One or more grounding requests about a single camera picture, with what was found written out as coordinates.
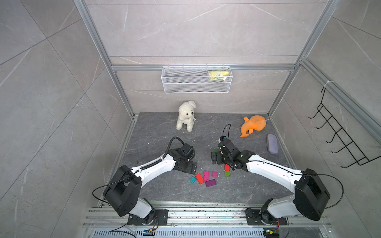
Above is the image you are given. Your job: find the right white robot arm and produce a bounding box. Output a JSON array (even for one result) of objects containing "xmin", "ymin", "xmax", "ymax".
[{"xmin": 211, "ymin": 150, "xmax": 330, "ymax": 225}]

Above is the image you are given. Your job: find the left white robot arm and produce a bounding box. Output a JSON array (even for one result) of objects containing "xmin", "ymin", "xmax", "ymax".
[{"xmin": 103, "ymin": 136, "xmax": 197, "ymax": 224}]

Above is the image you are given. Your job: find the purple block flat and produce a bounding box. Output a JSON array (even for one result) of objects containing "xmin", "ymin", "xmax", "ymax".
[{"xmin": 205, "ymin": 179, "xmax": 217, "ymax": 187}]

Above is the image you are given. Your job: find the purple glasses case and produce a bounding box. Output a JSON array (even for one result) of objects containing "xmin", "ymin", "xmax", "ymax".
[{"xmin": 267, "ymin": 134, "xmax": 279, "ymax": 155}]

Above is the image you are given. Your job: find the orange toy watering can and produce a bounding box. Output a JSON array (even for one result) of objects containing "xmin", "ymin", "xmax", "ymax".
[{"xmin": 240, "ymin": 115, "xmax": 267, "ymax": 138}]

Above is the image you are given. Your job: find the white plush dog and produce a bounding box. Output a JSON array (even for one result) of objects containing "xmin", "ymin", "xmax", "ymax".
[{"xmin": 176, "ymin": 101, "xmax": 196, "ymax": 132}]

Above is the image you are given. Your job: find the yellow packet in basket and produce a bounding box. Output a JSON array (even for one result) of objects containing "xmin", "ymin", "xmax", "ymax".
[{"xmin": 207, "ymin": 70, "xmax": 230, "ymax": 81}]

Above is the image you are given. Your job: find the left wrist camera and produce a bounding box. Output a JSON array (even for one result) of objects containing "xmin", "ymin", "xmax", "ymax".
[{"xmin": 178, "ymin": 143, "xmax": 195, "ymax": 161}]

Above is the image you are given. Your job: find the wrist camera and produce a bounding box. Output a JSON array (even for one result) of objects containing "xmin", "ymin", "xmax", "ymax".
[
  {"xmin": 178, "ymin": 143, "xmax": 195, "ymax": 161},
  {"xmin": 218, "ymin": 136, "xmax": 240, "ymax": 156}
]

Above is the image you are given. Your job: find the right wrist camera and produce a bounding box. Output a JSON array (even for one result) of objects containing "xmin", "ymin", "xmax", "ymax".
[{"xmin": 218, "ymin": 136, "xmax": 240, "ymax": 156}]

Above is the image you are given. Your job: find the aluminium mounting rail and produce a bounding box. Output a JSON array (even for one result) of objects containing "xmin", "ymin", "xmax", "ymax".
[{"xmin": 77, "ymin": 201, "xmax": 336, "ymax": 238}]

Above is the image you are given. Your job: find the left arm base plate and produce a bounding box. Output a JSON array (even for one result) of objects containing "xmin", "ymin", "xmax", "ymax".
[{"xmin": 128, "ymin": 209, "xmax": 169, "ymax": 226}]

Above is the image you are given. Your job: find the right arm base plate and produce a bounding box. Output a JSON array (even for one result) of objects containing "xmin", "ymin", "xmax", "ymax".
[{"xmin": 245, "ymin": 208, "xmax": 288, "ymax": 226}]

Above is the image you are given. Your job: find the white wire mesh basket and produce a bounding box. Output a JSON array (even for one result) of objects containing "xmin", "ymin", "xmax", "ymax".
[{"xmin": 161, "ymin": 66, "xmax": 233, "ymax": 94}]

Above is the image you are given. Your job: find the black wire hook rack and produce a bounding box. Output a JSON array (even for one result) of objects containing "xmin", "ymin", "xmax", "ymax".
[{"xmin": 308, "ymin": 87, "xmax": 381, "ymax": 169}]

